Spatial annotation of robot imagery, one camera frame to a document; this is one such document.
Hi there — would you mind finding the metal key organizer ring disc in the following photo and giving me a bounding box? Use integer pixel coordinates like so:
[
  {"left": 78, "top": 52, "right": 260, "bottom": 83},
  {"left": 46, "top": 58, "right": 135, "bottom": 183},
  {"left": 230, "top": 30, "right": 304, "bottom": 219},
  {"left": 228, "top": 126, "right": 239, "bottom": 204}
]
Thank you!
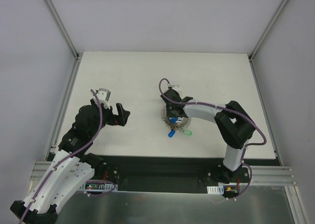
[{"left": 161, "top": 107, "right": 192, "bottom": 138}]

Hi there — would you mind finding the blue key tag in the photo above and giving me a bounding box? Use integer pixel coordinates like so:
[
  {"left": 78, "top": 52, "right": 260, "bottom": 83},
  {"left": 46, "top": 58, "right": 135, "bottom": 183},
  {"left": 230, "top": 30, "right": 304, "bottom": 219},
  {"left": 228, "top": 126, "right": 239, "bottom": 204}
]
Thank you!
[{"left": 169, "top": 117, "right": 182, "bottom": 124}]

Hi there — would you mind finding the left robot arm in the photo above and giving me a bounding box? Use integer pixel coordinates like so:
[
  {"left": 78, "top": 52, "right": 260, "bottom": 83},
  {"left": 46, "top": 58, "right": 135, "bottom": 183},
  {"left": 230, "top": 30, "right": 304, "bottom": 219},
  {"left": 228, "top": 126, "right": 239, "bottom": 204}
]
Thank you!
[{"left": 10, "top": 98, "right": 130, "bottom": 224}]

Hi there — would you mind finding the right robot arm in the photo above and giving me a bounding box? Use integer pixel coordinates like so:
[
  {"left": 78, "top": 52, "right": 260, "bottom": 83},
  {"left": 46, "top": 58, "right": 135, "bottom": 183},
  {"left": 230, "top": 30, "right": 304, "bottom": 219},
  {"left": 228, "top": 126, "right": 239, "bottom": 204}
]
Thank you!
[{"left": 160, "top": 87, "right": 255, "bottom": 184}]

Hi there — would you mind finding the green key tag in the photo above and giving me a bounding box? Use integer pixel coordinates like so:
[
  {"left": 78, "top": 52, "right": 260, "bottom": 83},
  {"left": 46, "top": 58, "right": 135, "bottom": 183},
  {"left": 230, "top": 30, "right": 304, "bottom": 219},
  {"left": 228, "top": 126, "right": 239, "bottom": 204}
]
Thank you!
[{"left": 183, "top": 129, "right": 192, "bottom": 136}]

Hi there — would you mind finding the front aluminium extrusion left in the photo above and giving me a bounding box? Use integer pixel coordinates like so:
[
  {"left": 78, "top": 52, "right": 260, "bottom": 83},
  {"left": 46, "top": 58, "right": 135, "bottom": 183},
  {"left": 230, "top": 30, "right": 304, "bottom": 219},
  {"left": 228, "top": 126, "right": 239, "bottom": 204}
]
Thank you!
[{"left": 30, "top": 161, "right": 51, "bottom": 181}]

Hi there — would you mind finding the aluminium extrusion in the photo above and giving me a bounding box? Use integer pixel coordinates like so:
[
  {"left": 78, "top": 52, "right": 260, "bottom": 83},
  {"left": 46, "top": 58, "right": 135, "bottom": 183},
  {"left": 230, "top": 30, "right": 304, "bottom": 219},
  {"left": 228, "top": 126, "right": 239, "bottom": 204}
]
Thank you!
[
  {"left": 251, "top": 166, "right": 297, "bottom": 187},
  {"left": 30, "top": 161, "right": 51, "bottom": 181}
]

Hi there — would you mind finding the front aluminium extrusion right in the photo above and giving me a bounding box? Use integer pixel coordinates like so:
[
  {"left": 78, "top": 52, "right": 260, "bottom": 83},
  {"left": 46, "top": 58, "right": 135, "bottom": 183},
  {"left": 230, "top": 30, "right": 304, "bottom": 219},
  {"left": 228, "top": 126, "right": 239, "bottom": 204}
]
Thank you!
[{"left": 251, "top": 166, "right": 297, "bottom": 187}]

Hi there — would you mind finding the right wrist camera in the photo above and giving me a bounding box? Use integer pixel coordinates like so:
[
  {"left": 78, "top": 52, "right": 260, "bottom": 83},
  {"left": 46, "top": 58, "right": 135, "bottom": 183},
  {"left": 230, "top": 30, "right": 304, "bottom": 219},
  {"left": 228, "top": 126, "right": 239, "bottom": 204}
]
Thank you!
[{"left": 168, "top": 84, "right": 182, "bottom": 91}]

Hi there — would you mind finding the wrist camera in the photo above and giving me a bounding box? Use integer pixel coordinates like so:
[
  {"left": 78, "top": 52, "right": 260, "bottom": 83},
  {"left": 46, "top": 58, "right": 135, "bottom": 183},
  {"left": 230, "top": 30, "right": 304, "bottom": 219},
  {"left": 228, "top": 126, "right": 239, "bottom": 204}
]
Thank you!
[
  {"left": 168, "top": 84, "right": 182, "bottom": 91},
  {"left": 91, "top": 88, "right": 111, "bottom": 109}
]

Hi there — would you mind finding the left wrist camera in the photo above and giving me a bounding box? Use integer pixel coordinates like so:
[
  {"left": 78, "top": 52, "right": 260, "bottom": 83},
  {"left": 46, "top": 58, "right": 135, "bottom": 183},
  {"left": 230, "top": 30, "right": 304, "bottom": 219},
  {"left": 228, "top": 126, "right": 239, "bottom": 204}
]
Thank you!
[{"left": 91, "top": 88, "right": 111, "bottom": 109}]

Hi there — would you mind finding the blue tag on ring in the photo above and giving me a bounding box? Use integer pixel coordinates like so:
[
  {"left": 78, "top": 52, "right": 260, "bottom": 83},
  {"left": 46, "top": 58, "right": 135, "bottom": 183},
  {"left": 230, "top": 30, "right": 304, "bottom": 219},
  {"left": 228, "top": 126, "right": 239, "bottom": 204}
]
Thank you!
[{"left": 168, "top": 130, "right": 176, "bottom": 138}]

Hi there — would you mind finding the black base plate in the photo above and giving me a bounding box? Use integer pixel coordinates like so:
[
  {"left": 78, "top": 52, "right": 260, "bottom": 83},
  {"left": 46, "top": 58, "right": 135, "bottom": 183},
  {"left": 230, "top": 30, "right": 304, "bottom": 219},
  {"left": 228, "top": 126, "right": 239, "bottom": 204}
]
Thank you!
[{"left": 73, "top": 154, "right": 283, "bottom": 197}]

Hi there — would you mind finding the left white cable duct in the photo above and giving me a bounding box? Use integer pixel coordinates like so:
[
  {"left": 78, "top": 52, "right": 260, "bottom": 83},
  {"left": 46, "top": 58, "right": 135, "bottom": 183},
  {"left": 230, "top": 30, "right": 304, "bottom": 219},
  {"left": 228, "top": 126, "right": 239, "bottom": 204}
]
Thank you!
[{"left": 78, "top": 181, "right": 118, "bottom": 192}]

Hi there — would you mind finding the white cable duct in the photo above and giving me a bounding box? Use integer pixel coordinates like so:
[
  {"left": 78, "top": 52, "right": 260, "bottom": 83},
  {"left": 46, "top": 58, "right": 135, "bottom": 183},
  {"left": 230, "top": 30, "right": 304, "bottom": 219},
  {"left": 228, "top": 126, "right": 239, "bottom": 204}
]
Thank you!
[
  {"left": 207, "top": 185, "right": 224, "bottom": 195},
  {"left": 78, "top": 181, "right": 118, "bottom": 192}
]

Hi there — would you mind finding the left aluminium frame rail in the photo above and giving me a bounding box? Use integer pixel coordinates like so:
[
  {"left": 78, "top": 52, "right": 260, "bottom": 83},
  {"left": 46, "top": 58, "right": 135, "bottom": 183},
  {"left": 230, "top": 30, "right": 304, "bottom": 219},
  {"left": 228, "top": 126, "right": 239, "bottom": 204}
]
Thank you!
[{"left": 43, "top": 0, "right": 82, "bottom": 161}]

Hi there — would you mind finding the aluminium frame rail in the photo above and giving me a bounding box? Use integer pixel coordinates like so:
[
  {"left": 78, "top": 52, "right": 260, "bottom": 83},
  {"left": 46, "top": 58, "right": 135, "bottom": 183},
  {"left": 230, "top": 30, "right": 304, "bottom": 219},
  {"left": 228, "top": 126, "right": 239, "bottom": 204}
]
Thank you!
[
  {"left": 249, "top": 0, "right": 291, "bottom": 163},
  {"left": 43, "top": 0, "right": 82, "bottom": 161}
]

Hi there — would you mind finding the right white cable duct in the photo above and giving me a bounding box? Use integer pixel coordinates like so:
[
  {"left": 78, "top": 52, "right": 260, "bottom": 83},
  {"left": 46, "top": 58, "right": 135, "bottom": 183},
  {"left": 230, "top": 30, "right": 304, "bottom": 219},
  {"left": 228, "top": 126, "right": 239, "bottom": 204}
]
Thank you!
[{"left": 207, "top": 185, "right": 224, "bottom": 195}]

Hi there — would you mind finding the right aluminium frame rail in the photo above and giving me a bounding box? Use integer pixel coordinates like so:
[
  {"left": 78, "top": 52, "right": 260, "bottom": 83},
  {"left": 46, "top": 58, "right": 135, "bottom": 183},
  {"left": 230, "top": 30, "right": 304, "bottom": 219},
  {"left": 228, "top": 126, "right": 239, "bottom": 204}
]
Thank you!
[{"left": 249, "top": 0, "right": 291, "bottom": 163}]

